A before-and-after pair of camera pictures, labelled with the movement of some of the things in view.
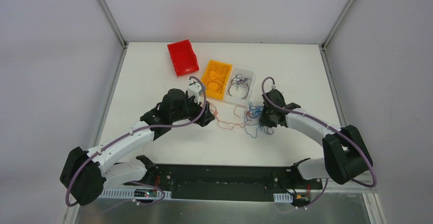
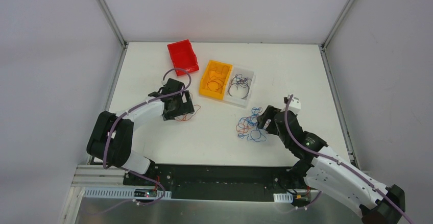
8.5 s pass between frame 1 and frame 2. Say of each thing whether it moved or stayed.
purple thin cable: stayed
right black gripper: moved
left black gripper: moved
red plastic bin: stayed
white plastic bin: stayed
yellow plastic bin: stayed
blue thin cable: moved
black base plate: stayed
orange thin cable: moved
